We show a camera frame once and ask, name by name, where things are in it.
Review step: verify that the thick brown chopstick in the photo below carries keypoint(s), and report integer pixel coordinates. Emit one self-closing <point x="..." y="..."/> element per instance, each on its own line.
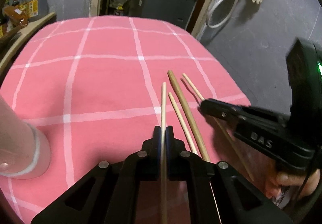
<point x="190" y="118"/>

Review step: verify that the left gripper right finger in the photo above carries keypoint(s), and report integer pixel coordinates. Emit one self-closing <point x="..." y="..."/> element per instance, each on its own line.
<point x="217" y="193"/>

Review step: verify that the large oil jug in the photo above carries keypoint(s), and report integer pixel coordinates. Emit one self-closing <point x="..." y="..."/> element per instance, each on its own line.
<point x="37" y="9"/>

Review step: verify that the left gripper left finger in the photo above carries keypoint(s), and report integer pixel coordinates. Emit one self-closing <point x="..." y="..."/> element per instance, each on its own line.
<point x="107" y="194"/>

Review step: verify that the pale chopstick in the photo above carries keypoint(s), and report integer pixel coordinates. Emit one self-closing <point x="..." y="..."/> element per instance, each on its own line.
<point x="223" y="129"/>
<point x="163" y="169"/>
<point x="183" y="124"/>

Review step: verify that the right hand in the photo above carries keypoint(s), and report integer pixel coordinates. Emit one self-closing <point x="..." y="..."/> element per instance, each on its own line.
<point x="276" y="180"/>

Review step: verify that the orange packaged bottle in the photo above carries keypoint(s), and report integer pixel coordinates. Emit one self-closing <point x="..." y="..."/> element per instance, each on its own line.
<point x="18" y="17"/>

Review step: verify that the pink checked tablecloth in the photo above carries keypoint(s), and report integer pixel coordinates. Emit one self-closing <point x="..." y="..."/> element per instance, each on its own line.
<point x="93" y="87"/>

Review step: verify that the dark grey cabinet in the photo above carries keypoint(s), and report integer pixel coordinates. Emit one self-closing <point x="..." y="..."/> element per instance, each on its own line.
<point x="176" y="12"/>

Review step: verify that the white plastic utensil holder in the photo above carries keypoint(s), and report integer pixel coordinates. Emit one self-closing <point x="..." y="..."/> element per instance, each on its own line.
<point x="25" y="150"/>

